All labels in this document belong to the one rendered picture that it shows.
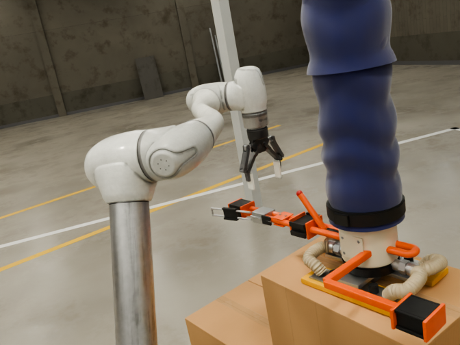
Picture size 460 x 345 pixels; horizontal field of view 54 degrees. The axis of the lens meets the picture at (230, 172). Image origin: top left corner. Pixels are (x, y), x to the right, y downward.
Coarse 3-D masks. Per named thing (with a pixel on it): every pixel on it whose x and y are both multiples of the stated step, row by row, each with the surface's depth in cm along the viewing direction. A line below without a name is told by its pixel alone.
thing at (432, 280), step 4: (412, 260) 140; (416, 260) 143; (440, 272) 135; (444, 272) 136; (432, 276) 134; (436, 276) 134; (440, 276) 134; (428, 280) 133; (432, 280) 132; (436, 280) 133; (428, 284) 133; (432, 284) 132
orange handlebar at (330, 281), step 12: (276, 216) 166; (288, 216) 164; (312, 228) 152; (336, 228) 149; (396, 240) 133; (360, 252) 131; (396, 252) 128; (408, 252) 126; (348, 264) 125; (336, 276) 121; (336, 288) 116; (348, 288) 114; (360, 300) 111; (372, 300) 108; (384, 300) 107
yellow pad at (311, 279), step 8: (312, 272) 148; (328, 272) 145; (304, 280) 145; (312, 280) 144; (320, 280) 142; (320, 288) 140; (368, 288) 131; (376, 288) 129; (384, 288) 132; (344, 296) 133; (360, 304) 129; (384, 312) 123
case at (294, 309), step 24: (288, 264) 160; (336, 264) 155; (264, 288) 157; (288, 288) 146; (312, 288) 143; (432, 288) 132; (456, 288) 130; (288, 312) 150; (312, 312) 139; (336, 312) 130; (360, 312) 127; (456, 312) 120; (288, 336) 154; (312, 336) 143; (336, 336) 133; (360, 336) 124; (384, 336) 117; (408, 336) 115; (456, 336) 119
